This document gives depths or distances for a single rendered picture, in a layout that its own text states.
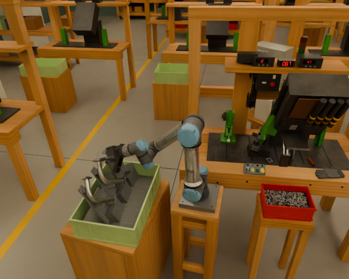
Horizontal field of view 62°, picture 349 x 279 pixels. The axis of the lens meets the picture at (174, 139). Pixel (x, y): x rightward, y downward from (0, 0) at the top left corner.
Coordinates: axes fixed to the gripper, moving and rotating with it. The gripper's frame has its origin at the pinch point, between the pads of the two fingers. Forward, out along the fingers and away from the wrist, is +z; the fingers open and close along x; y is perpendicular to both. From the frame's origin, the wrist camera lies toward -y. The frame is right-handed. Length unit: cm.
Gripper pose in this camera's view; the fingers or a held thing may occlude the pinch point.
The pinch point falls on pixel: (99, 163)
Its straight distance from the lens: 195.1
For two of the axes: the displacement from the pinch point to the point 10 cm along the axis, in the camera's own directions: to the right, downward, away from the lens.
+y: -2.0, -9.4, 2.6
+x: -4.1, -1.7, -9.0
